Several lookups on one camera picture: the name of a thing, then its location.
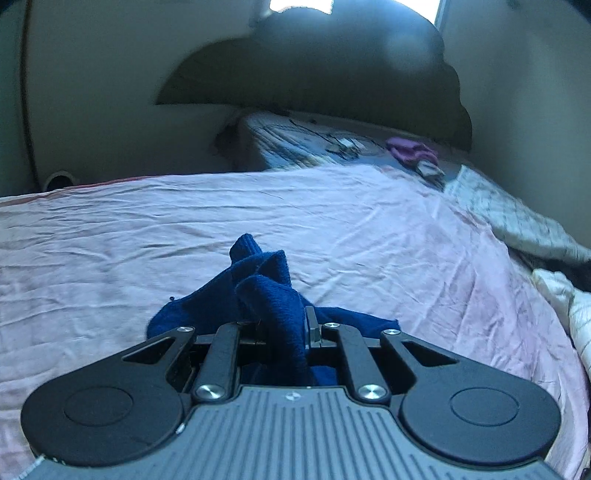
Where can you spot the dark curved headboard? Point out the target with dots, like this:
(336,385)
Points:
(323,64)

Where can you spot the pink bed sheet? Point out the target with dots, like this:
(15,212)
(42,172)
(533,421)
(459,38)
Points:
(138,230)

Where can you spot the white checked quilt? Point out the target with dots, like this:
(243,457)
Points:
(512,212)

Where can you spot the purple cloth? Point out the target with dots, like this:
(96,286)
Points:
(408,150)

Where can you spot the grey tape roll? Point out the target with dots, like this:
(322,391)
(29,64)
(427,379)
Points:
(60,179)

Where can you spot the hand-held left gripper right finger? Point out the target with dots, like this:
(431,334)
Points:
(312,328)

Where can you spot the blue knit garment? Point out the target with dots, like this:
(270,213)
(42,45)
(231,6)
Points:
(272,295)

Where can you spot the bright window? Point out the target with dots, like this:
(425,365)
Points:
(300,4)

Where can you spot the printed pillow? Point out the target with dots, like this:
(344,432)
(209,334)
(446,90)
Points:
(304,143)

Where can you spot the white crumpled cloth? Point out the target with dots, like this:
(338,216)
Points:
(572,304)

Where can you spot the small grey white cloth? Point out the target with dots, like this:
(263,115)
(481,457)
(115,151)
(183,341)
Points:
(430,171)

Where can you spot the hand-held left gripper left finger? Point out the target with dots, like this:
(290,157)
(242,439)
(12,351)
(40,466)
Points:
(226,355)

